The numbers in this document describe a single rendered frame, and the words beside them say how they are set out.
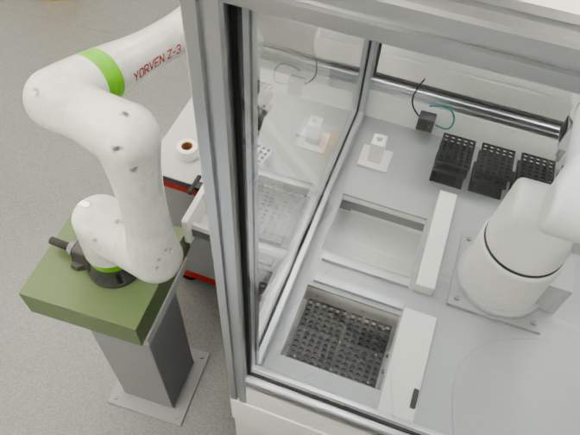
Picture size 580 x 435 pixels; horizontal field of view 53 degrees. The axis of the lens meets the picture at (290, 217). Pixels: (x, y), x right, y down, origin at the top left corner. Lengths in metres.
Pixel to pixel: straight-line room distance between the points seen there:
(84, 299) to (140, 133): 0.68
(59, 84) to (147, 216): 0.30
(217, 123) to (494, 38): 0.28
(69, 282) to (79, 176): 1.43
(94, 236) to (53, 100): 0.41
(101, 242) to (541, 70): 1.13
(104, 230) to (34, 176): 1.71
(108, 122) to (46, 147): 2.17
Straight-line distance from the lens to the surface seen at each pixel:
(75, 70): 1.18
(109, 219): 1.42
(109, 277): 1.58
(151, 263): 1.34
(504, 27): 0.45
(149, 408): 2.36
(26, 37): 3.93
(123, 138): 1.04
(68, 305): 1.62
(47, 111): 1.14
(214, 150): 0.64
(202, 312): 2.51
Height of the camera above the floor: 2.23
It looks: 54 degrees down
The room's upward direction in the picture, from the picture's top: 4 degrees clockwise
